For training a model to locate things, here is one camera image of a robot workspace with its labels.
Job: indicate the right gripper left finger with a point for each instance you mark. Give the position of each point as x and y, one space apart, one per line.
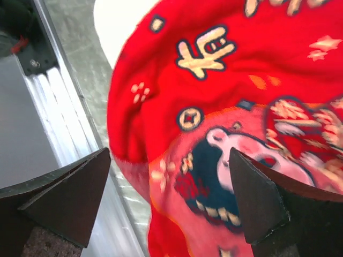
54 214

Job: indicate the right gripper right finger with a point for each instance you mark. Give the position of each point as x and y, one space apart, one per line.
282 216

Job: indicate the red pillowcase grey print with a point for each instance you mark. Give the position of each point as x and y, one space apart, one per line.
198 78

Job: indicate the white pillow yellow edge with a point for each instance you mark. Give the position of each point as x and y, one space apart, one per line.
114 22

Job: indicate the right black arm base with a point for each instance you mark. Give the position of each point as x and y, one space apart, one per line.
24 35

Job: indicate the aluminium mounting rail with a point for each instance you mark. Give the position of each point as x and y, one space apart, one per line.
70 83

